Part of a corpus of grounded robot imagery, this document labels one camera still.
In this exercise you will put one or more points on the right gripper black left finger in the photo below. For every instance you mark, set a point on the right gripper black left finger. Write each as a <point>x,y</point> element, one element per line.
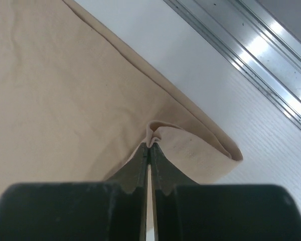
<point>114,209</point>

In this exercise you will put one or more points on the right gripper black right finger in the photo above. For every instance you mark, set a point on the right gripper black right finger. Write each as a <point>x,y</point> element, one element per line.
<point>186,210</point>

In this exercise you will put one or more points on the right aluminium table rail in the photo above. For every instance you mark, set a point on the right aluminium table rail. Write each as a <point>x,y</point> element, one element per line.
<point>255,43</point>

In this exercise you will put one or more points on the beige t-shirt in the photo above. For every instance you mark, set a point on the beige t-shirt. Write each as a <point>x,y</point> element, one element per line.
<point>75,102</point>

